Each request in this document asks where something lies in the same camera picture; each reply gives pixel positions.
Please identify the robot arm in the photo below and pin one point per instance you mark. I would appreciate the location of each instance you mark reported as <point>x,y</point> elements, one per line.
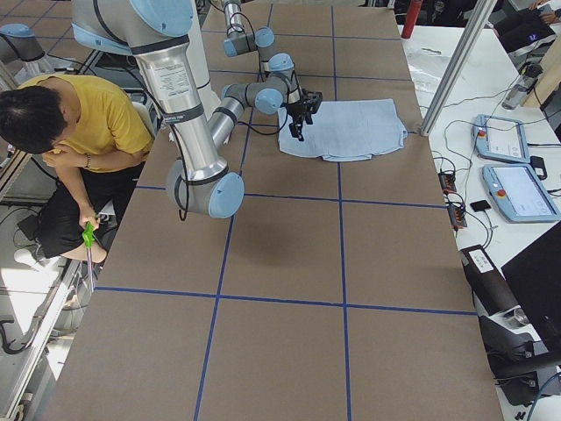
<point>242,38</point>
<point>164,39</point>

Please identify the person in yellow shirt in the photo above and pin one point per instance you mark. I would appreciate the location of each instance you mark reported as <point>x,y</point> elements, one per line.
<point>87,129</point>

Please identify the grey aluminium frame post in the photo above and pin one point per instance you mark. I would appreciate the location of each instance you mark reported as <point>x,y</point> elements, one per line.
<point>463,49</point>

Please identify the lower blue teach pendant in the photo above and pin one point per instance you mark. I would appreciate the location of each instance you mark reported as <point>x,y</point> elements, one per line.
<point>519,194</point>

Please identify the light blue button-up shirt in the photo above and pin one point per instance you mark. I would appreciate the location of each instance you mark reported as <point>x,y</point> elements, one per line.
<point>348,131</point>

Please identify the red bottle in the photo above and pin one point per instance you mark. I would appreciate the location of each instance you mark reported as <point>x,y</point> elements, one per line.
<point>412,15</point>

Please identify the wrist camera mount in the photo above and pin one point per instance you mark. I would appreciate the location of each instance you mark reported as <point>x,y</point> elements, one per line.
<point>311,100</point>

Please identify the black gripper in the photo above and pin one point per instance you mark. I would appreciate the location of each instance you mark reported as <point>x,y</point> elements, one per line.
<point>296,109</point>

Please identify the right orange-port USB hub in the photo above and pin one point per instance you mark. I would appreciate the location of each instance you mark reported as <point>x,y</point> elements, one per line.
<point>456,214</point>

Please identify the black monitor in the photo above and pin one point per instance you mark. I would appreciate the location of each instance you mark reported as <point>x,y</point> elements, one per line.
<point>533,276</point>

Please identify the clear plastic bag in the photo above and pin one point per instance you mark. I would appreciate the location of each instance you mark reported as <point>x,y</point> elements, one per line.
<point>426,67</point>

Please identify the blue teach pendant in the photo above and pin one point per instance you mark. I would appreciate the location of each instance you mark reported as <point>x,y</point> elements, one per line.
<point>519,194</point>
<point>500,139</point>

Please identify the upper blue teach pendant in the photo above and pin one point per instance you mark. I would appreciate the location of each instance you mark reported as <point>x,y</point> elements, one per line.
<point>500,139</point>

